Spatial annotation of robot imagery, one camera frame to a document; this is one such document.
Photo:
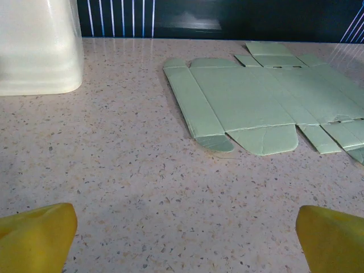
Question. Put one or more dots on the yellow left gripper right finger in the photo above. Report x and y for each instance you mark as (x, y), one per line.
(335, 244)

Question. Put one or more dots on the green paper box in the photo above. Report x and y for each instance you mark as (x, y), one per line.
(250, 96)

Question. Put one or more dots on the beige knife block orange top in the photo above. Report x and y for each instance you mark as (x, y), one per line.
(37, 48)

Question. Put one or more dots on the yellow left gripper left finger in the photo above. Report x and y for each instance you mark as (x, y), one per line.
(31, 241)

